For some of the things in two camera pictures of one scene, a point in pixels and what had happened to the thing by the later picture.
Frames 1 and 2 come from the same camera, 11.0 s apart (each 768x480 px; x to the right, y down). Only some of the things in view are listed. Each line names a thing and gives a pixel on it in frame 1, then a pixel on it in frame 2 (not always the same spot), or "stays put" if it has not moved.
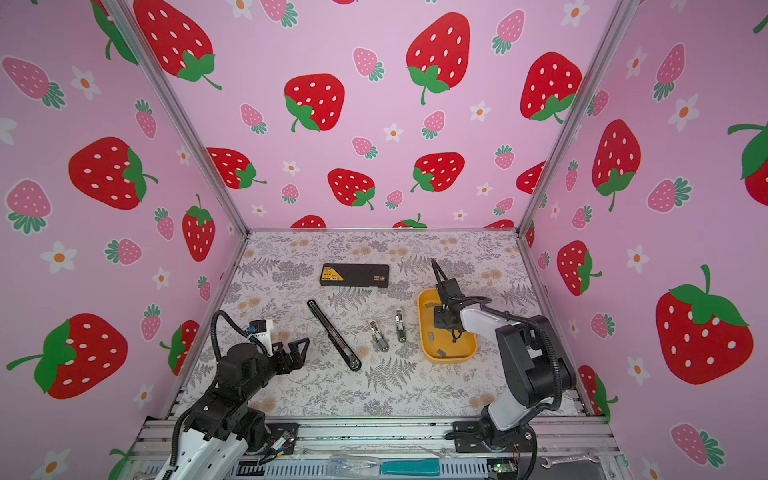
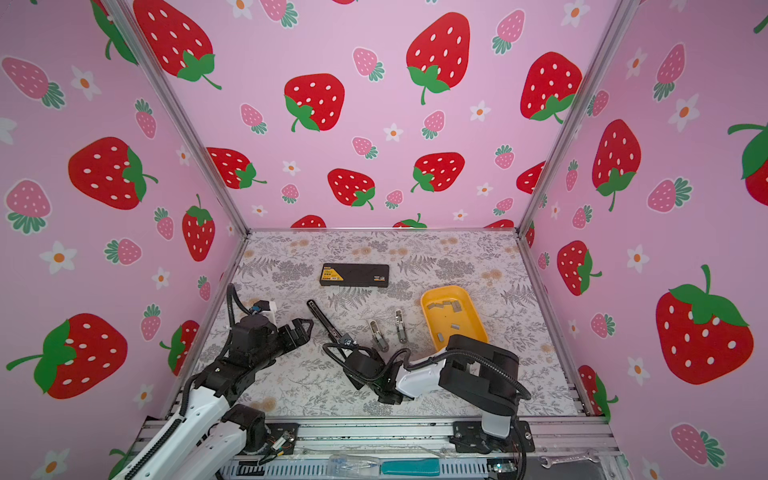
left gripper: x=297 y=359 → x=303 y=336
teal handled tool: x=424 y=467 stays put
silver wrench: x=590 y=455 stays put
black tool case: x=354 y=275 stays put
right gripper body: x=439 y=313 → x=374 y=357
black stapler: x=350 y=358 stays put
